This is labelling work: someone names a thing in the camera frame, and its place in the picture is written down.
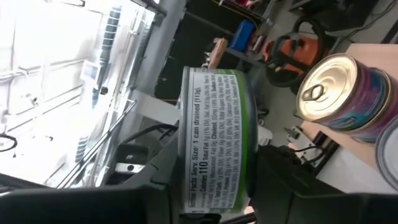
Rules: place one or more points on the black partition panel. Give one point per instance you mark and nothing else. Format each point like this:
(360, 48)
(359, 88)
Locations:
(199, 40)

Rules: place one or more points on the orange black vacuum cleaner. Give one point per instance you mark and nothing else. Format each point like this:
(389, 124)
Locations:
(298, 53)

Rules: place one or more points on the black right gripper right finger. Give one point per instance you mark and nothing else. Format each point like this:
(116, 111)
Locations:
(311, 208)

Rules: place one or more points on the gold lid blue can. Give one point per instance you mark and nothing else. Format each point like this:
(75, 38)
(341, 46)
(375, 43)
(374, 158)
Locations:
(326, 87)
(394, 109)

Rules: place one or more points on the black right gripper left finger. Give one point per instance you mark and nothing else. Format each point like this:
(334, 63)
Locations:
(77, 205)

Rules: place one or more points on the black electronics stack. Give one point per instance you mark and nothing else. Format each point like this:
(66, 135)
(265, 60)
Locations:
(342, 12)

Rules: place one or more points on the group of tin cans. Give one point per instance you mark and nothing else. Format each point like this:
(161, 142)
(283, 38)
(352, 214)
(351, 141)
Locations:
(373, 54)
(348, 177)

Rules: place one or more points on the black table frame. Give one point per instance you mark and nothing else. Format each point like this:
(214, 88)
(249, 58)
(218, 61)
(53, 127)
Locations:
(326, 152)

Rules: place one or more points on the green label silver can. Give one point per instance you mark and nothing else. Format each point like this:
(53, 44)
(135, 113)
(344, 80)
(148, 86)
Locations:
(390, 155)
(214, 140)

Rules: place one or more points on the blue storage bin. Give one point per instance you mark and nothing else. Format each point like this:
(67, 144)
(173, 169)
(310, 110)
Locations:
(242, 35)

